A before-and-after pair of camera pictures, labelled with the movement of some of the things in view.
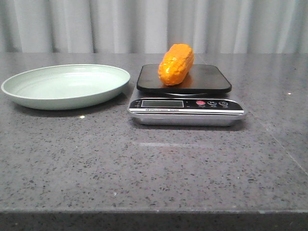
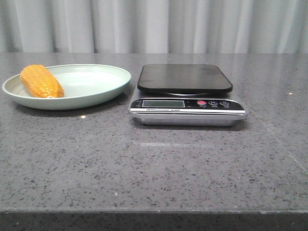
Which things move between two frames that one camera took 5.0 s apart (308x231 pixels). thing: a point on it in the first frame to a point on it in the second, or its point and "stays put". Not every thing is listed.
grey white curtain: x=151 y=26 stays put
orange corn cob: x=176 y=62 to x=40 y=82
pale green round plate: x=67 y=86 stays put
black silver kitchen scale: x=179 y=104 stays put
